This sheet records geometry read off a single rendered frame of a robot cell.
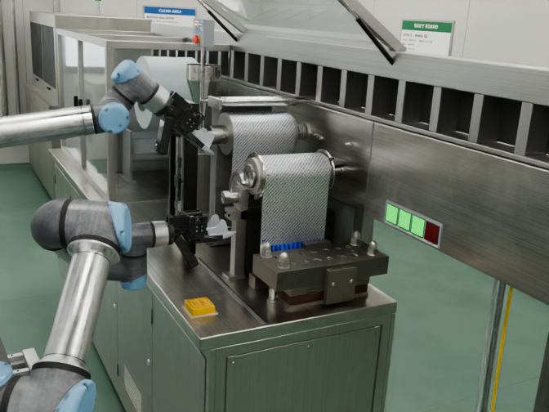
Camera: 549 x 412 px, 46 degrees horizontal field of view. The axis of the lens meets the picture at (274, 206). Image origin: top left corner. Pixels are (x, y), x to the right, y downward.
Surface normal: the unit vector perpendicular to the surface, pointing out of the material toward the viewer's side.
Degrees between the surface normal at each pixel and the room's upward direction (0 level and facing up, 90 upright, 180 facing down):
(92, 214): 39
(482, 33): 90
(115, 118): 90
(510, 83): 90
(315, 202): 90
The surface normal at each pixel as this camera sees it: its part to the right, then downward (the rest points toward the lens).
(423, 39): -0.89, 0.08
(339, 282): 0.46, 0.28
